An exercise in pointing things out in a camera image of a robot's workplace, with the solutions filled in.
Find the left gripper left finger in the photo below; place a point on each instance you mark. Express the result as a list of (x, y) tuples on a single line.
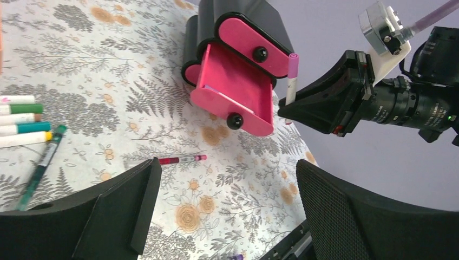
[(109, 220)]

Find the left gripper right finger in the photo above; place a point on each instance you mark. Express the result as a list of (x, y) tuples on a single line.
[(350, 222)]

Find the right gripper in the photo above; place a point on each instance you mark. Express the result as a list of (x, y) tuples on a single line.
[(428, 102)]

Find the white marker pink cap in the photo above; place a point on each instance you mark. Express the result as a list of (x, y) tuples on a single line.
[(293, 65)]

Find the black pink drawer box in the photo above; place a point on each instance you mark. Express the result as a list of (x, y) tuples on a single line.
[(240, 48)]

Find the white purple marker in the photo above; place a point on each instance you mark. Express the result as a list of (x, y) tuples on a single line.
[(229, 98)]

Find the dark red pen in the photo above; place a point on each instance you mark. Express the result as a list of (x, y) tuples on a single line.
[(178, 160)]

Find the purple pen near front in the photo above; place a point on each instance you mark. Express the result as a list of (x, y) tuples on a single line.
[(236, 257)]

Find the white marker orange cap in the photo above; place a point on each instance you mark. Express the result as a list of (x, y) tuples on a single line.
[(25, 139)]

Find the white marker teal cap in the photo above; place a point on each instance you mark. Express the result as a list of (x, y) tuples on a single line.
[(21, 128)]

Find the floral table mat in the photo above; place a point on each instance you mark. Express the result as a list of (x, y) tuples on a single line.
[(110, 72)]

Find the white marker green cap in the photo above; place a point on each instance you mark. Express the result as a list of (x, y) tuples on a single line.
[(21, 108)]

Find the white marker black cap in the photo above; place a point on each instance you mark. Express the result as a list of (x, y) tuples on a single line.
[(17, 99)]

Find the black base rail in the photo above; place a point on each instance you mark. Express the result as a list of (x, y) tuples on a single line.
[(296, 245)]

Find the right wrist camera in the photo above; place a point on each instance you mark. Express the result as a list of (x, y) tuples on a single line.
[(382, 29)]

